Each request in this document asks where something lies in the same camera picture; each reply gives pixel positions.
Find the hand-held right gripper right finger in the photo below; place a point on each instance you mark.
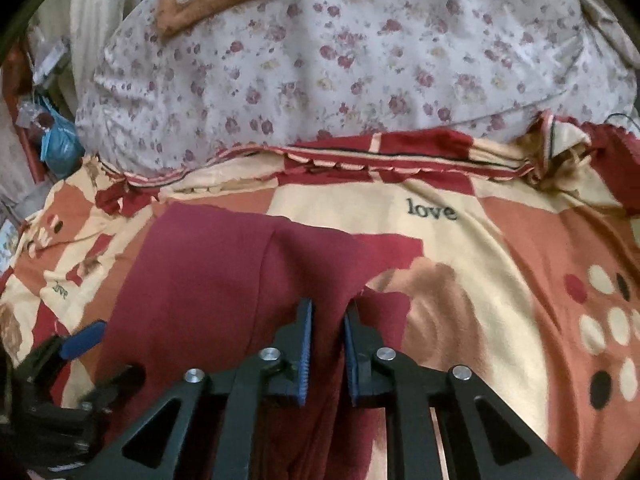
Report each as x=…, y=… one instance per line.
x=350, y=360

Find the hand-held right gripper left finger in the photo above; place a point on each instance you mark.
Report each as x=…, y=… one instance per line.
x=305, y=360

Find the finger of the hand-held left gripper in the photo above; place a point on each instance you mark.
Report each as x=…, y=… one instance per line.
x=117, y=380
x=85, y=336

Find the dark red pants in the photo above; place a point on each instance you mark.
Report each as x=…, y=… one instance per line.
x=210, y=285

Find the red and cream printed bedsheet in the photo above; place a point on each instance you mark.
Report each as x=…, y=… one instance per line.
x=500, y=240

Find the blue plastic bag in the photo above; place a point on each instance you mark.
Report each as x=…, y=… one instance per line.
x=59, y=137

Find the floral quilt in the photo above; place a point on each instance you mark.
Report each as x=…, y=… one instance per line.
x=375, y=60

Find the white curtain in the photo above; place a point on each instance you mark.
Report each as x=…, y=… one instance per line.
x=95, y=25

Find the beige cloth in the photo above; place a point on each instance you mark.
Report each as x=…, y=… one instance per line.
x=607, y=25

